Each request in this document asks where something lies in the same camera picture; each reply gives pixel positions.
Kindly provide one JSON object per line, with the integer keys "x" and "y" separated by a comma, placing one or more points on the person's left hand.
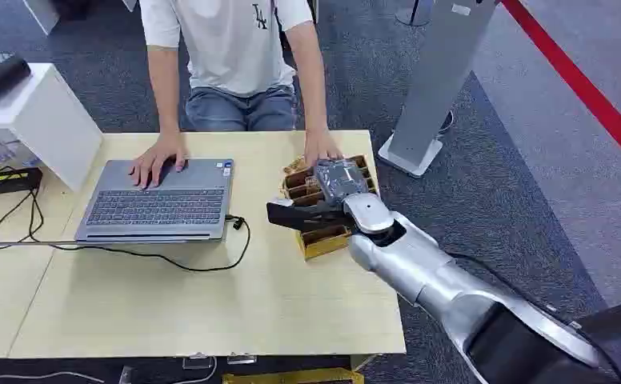
{"x": 320, "y": 146}

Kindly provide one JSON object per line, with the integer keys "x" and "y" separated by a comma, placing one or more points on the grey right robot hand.
{"x": 342, "y": 180}

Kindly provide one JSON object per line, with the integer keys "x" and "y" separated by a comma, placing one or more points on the person's right hand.
{"x": 157, "y": 156}

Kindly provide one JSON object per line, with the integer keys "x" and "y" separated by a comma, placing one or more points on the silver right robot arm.
{"x": 422, "y": 265}

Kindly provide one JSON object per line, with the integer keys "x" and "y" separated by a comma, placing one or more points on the grey laptop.
{"x": 157, "y": 206}

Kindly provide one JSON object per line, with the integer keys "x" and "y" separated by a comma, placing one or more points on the wooden card box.
{"x": 324, "y": 245}

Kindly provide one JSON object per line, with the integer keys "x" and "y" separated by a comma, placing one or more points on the white cabinet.
{"x": 50, "y": 122}

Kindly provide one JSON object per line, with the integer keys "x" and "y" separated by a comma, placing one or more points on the person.
{"x": 236, "y": 48}

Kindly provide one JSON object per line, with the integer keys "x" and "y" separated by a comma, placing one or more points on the grey pillar stand white base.
{"x": 437, "y": 69}

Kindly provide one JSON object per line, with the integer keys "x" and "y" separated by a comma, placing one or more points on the black power adapter yellow label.
{"x": 16, "y": 180}

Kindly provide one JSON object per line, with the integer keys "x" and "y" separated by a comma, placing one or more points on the clear plastic bag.
{"x": 3, "y": 148}

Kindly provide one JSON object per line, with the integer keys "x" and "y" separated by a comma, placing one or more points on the round grey stand base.
{"x": 414, "y": 18}

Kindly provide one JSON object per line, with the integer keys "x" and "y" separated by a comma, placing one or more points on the black cylindrical device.
{"x": 0, "y": 78}

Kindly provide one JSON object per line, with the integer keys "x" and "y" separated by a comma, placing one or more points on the white furniture panel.
{"x": 43, "y": 13}

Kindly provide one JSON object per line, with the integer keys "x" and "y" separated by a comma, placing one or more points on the yellow object under desk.
{"x": 289, "y": 377}

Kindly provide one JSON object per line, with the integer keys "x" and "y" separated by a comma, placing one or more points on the clear desk clip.
{"x": 196, "y": 362}
{"x": 241, "y": 359}

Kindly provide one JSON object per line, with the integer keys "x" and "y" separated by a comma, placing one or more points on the dark grey robot panel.
{"x": 618, "y": 318}

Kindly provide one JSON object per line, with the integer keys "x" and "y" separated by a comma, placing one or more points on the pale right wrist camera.
{"x": 370, "y": 213}

